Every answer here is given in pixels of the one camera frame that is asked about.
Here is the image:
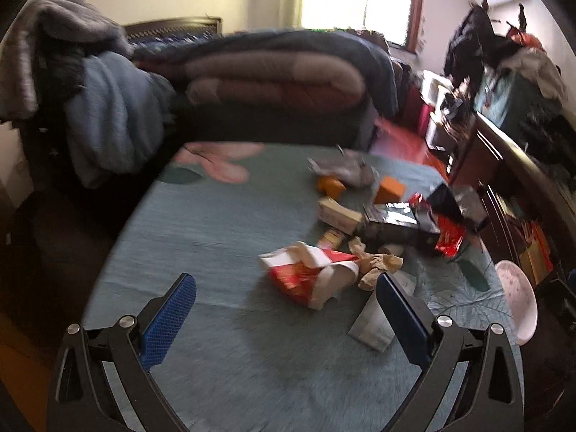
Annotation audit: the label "white paper wrapper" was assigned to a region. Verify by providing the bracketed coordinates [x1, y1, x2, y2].
[347, 291, 395, 353]

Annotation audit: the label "brown paper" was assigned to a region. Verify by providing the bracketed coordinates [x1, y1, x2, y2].
[347, 237, 403, 292]

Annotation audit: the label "black red snack packet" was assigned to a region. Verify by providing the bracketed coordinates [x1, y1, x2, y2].
[355, 183, 488, 258]

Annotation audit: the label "red white bag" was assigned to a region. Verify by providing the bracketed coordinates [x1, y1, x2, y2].
[259, 242, 359, 311]

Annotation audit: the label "beige small carton box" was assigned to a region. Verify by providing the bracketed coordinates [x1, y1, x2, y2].
[317, 197, 363, 235]

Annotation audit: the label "orange foam cube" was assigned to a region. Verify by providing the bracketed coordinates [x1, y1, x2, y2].
[373, 176, 407, 205]
[316, 176, 347, 201]

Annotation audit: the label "grey paper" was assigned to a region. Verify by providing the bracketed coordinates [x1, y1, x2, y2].
[307, 148, 378, 188]

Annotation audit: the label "pink floral trash bin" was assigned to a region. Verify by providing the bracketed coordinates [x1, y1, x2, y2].
[495, 260, 538, 345]

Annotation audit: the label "green floral table cloth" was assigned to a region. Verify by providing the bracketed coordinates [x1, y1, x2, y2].
[80, 141, 525, 432]

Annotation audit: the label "dark wooden cabinet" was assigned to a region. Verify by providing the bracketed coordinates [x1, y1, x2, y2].
[449, 114, 575, 283]

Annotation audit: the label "grey blue clothes pile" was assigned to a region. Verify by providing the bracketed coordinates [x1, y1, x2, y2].
[1, 0, 175, 186]

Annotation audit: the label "hanging dark clothes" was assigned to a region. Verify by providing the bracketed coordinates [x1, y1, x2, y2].
[443, 5, 520, 90]

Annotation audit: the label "folded quilt pile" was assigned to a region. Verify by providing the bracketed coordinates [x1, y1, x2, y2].
[134, 29, 398, 117]

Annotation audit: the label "dark wooden bed headboard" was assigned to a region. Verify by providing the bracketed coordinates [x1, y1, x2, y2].
[124, 17, 222, 42]

